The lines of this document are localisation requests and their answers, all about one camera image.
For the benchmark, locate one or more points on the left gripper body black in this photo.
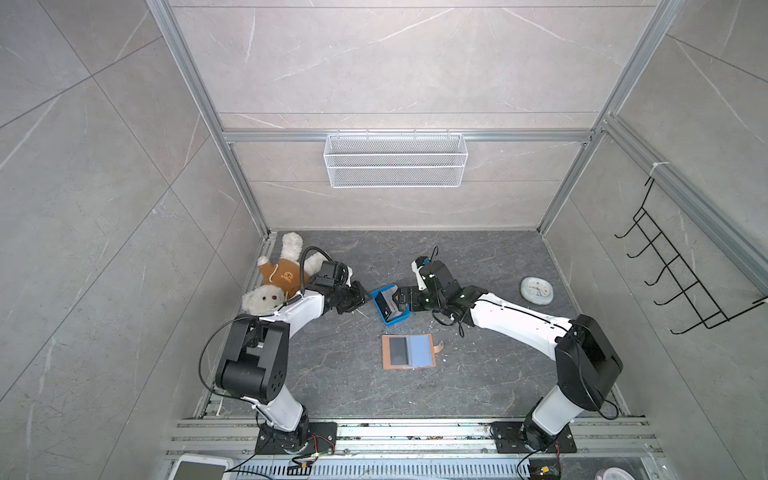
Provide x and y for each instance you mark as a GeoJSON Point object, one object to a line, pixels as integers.
{"type": "Point", "coordinates": [350, 298]}

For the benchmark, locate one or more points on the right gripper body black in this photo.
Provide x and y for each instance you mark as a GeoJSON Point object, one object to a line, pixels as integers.
{"type": "Point", "coordinates": [422, 300]}

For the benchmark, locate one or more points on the blue card box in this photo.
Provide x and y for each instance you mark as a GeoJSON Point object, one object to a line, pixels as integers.
{"type": "Point", "coordinates": [389, 305]}

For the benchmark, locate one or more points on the tan leather card holder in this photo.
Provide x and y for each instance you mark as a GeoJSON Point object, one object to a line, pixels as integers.
{"type": "Point", "coordinates": [422, 352]}

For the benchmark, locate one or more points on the dark credit card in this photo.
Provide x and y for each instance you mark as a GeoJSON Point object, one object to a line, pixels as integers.
{"type": "Point", "coordinates": [397, 351]}

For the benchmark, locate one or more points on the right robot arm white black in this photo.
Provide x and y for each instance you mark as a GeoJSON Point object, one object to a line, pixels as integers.
{"type": "Point", "coordinates": [587, 364]}

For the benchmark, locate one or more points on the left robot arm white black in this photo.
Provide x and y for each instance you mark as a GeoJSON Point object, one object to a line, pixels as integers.
{"type": "Point", "coordinates": [254, 362]}

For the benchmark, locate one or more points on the stack of credit cards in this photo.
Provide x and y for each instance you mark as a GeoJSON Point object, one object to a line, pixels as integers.
{"type": "Point", "coordinates": [391, 305]}

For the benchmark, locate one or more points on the white teddy bear brown shirt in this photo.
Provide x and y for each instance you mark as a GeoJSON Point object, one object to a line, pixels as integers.
{"type": "Point", "coordinates": [284, 294]}

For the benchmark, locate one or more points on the white round clock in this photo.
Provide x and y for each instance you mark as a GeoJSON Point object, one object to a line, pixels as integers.
{"type": "Point", "coordinates": [537, 291]}

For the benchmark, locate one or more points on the white tablet device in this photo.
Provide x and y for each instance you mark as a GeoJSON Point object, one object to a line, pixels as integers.
{"type": "Point", "coordinates": [201, 467]}

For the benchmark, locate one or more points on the pink white round object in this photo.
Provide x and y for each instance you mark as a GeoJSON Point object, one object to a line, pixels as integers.
{"type": "Point", "coordinates": [614, 473]}

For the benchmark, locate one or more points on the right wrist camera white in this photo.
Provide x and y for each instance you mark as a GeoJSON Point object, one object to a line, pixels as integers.
{"type": "Point", "coordinates": [417, 267]}

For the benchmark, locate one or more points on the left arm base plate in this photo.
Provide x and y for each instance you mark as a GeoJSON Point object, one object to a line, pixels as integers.
{"type": "Point", "coordinates": [310, 438]}

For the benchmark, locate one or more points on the white wire mesh basket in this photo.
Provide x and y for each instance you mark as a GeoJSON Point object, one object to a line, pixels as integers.
{"type": "Point", "coordinates": [413, 160]}

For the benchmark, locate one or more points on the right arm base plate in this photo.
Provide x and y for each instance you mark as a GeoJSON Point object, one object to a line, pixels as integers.
{"type": "Point", "coordinates": [520, 438]}

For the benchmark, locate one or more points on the aluminium rail front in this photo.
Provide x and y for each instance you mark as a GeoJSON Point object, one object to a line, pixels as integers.
{"type": "Point", "coordinates": [432, 448]}

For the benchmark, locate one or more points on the black wire hook rack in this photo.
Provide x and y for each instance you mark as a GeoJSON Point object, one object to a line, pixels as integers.
{"type": "Point", "coordinates": [709, 314]}

